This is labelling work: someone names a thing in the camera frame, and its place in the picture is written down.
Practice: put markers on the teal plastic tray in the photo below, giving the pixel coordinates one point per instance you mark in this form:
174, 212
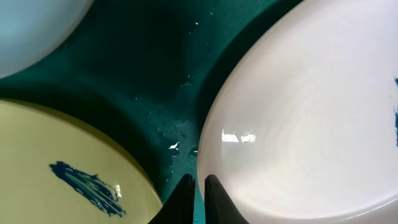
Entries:
146, 72

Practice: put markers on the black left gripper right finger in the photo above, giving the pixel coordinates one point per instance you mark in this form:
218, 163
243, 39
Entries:
219, 208

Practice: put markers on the yellow plate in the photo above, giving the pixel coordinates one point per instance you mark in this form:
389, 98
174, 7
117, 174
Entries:
58, 169

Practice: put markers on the white pink plate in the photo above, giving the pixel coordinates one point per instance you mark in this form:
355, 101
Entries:
304, 129

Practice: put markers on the light blue plate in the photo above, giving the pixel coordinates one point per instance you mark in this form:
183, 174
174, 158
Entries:
32, 29

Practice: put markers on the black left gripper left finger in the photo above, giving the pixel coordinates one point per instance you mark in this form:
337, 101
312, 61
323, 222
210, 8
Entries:
179, 207

